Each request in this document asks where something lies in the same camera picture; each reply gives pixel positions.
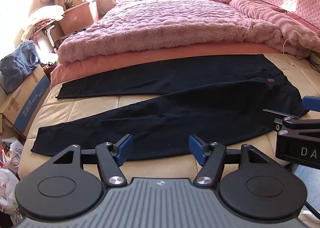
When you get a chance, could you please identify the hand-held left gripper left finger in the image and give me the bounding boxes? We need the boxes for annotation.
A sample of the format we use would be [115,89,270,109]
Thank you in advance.
[51,133,134,188]

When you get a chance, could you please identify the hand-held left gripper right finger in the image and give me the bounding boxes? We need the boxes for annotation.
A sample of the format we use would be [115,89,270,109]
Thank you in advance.
[189,134,272,190]

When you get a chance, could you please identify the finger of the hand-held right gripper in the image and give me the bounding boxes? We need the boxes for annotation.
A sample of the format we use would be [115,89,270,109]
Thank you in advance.
[262,109,320,135]
[301,95,320,113]

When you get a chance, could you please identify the black pants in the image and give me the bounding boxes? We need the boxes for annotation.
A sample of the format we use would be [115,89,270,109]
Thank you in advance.
[30,54,310,162]

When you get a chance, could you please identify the cream leather bed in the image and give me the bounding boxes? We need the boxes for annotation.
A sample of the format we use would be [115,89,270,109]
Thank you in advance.
[19,53,320,186]

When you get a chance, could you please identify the salmon pink bed sheet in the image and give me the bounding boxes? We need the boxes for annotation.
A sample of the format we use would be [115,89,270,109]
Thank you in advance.
[50,43,265,90]

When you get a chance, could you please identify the cardboard box with blue print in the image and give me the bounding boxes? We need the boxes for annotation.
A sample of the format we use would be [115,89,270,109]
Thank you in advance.
[0,64,52,138]

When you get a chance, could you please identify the white plastic bag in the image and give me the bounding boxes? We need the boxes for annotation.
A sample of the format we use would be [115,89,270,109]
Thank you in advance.
[2,137,25,167]
[0,167,21,221]

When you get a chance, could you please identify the pink fluffy blanket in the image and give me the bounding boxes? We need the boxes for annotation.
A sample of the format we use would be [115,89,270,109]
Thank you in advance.
[57,0,320,65]

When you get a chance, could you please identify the blue fabric bag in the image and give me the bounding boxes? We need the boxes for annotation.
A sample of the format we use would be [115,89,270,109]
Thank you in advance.
[0,41,41,93]

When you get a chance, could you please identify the metal folding rack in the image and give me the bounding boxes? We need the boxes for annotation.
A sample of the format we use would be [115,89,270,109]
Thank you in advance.
[35,23,61,53]

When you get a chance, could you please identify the pink plastic storage box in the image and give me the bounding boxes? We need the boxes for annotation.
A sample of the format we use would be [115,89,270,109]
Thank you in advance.
[59,0,99,35]

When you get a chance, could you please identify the pile of white clothes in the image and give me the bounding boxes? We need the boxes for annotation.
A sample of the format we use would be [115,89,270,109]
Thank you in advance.
[21,5,65,41]

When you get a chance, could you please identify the black cable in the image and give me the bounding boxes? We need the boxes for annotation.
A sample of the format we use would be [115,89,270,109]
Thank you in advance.
[305,55,320,72]

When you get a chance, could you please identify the white charging cable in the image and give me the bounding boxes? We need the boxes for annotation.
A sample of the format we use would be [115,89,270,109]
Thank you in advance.
[282,38,294,66]

